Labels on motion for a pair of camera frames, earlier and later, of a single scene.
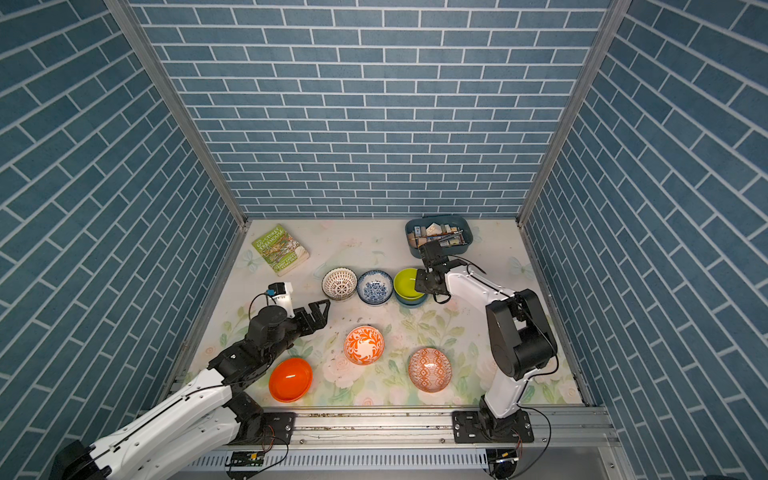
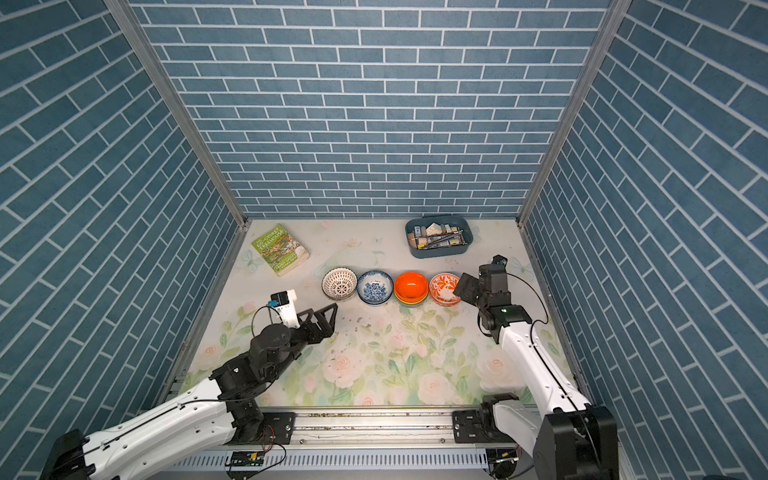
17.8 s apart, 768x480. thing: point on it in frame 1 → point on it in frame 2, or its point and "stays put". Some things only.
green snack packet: [279, 250] stays put
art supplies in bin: [446, 235] stays put
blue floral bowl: [375, 287] stays put
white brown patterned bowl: [339, 283] stays put
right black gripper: [421, 273] → [466, 286]
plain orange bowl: [290, 380] → [411, 286]
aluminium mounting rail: [554, 426] stays put
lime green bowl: [404, 284] → [412, 305]
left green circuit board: [247, 459] stays put
